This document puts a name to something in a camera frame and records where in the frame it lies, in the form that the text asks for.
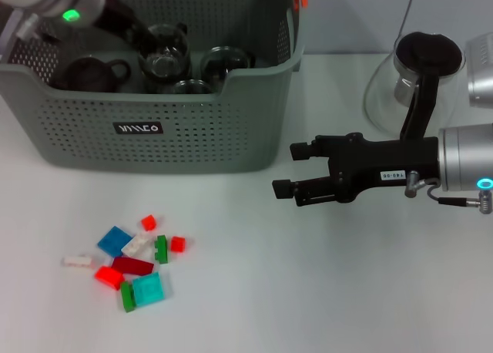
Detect dark clay teapot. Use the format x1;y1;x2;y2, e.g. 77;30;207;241
57;58;132;93

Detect green toy brick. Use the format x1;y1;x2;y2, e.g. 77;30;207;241
119;280;138;314
153;234;169;264

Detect white toy brick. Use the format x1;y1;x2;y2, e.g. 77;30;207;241
62;254;97;271
121;231;153;258

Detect dark red curved brick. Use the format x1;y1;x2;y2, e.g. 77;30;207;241
110;255;155;276

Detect blue toy brick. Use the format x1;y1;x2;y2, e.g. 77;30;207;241
97;225;134;258

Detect bright red toy brick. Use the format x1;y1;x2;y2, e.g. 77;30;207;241
95;265;125;291

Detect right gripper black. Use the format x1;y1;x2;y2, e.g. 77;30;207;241
271;132;442;207

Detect teal square toy plate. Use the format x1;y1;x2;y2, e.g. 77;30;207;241
132;272;165;308

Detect grey perforated plastic storage bin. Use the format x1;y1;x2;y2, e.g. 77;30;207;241
0;0;305;176

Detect left gripper silver cable connector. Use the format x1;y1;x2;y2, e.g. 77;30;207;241
15;13;42;42

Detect right gripper cable with connectors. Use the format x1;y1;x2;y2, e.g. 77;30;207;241
404;170;493;215

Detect glass teapot black handle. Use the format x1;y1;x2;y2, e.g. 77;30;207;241
363;31;467;144

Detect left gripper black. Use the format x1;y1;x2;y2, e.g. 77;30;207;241
92;0;150;49

